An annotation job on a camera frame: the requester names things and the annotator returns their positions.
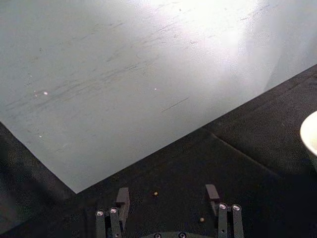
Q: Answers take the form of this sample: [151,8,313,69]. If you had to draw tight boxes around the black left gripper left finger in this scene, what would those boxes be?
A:
[95,187,130,238]

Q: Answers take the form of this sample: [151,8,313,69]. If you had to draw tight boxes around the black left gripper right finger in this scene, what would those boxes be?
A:
[205,184,245,238]

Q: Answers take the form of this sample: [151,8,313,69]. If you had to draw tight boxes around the black table cloth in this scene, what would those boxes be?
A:
[0,63,317,238]

